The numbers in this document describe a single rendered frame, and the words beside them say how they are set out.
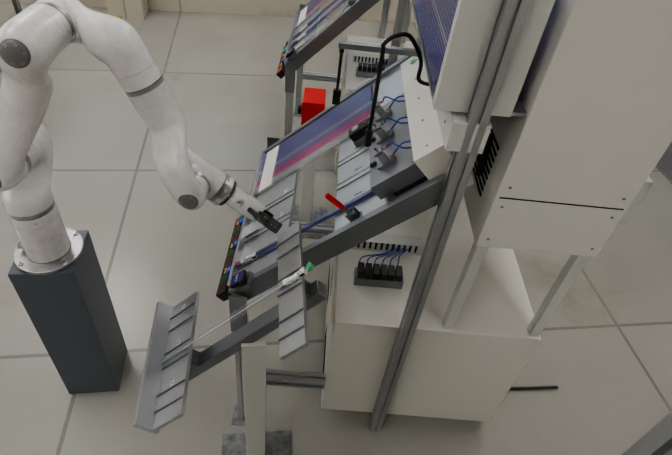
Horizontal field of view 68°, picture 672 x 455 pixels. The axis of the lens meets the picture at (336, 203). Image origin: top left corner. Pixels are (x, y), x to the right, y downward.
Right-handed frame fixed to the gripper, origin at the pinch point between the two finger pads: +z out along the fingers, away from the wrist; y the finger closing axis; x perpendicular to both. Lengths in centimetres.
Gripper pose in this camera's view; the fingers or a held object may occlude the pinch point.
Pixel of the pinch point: (272, 222)
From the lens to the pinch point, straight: 140.2
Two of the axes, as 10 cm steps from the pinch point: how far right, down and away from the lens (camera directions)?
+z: 7.2, 5.3, 4.5
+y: -3.7, -2.5, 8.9
